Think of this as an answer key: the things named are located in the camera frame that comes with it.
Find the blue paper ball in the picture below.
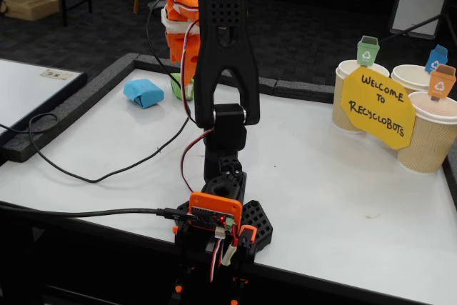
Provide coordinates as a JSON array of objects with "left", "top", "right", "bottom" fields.
[{"left": 123, "top": 78, "right": 165, "bottom": 109}]

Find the green recycling bin tag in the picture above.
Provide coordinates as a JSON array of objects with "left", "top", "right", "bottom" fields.
[{"left": 356, "top": 35, "right": 381, "bottom": 69}]

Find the orange controller board housing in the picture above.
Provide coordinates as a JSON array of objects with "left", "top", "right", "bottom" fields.
[{"left": 188, "top": 191, "right": 243, "bottom": 230}]

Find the yellow welcome sign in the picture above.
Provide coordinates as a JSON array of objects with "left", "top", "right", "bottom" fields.
[{"left": 340, "top": 66, "right": 417, "bottom": 150}]

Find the black robot base with clamps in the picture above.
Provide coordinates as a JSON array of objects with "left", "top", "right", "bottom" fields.
[{"left": 171, "top": 156, "right": 274, "bottom": 305}]

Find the paper cup with green tag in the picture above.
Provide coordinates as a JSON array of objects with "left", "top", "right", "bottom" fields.
[{"left": 331, "top": 60, "right": 390, "bottom": 134}]

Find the long black foam strip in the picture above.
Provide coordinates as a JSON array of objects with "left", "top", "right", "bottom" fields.
[
  {"left": 1, "top": 53, "right": 140, "bottom": 163},
  {"left": 134, "top": 54, "right": 278, "bottom": 95}
]

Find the paper cup with orange tag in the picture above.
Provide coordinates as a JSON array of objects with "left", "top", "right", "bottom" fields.
[{"left": 396, "top": 91, "right": 457, "bottom": 174}]

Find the orange recycling bin tag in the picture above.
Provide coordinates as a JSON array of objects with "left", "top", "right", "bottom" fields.
[{"left": 427, "top": 64, "right": 457, "bottom": 102}]

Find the blue recycling bin tag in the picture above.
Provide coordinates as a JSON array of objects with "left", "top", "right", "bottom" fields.
[{"left": 424, "top": 44, "right": 449, "bottom": 73}]

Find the green paper ball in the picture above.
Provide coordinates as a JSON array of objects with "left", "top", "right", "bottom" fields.
[{"left": 169, "top": 72, "right": 196, "bottom": 101}]

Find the small paper label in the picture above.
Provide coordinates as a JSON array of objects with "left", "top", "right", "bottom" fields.
[{"left": 40, "top": 69, "right": 74, "bottom": 81}]

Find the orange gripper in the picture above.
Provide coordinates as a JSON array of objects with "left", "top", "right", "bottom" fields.
[{"left": 160, "top": 0, "right": 201, "bottom": 66}]

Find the cardboard box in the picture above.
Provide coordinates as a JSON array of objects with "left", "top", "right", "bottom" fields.
[{"left": 0, "top": 0, "right": 61, "bottom": 22}]

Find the thin black camera cable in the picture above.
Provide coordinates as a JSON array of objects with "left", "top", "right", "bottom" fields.
[{"left": 0, "top": 0, "right": 192, "bottom": 184}]

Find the paper cup with blue tag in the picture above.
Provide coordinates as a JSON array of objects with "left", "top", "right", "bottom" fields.
[{"left": 391, "top": 64, "right": 443, "bottom": 95}]

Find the thick black USB cable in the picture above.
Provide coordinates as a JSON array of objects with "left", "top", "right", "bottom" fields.
[{"left": 0, "top": 200, "right": 196, "bottom": 222}]

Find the red white black servo wire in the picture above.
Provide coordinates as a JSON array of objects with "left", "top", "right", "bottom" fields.
[{"left": 209, "top": 236, "right": 233, "bottom": 283}]

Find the short black foam strip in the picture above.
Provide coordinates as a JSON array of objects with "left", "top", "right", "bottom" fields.
[{"left": 274, "top": 79, "right": 336, "bottom": 104}]

